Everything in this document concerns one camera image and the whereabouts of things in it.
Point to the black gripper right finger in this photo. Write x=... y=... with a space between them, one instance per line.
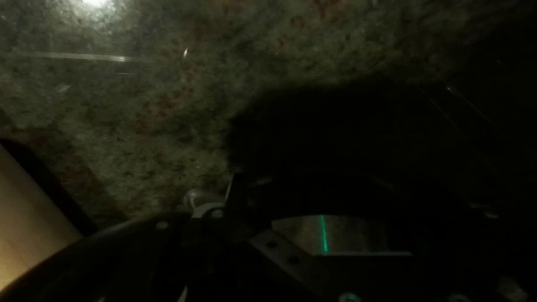
x=492 y=287

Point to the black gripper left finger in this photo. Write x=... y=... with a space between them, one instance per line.
x=290 y=262

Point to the stainless steel electric kettle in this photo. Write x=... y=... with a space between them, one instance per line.
x=358 y=185

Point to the wooden rolling pin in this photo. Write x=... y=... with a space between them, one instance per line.
x=27 y=224

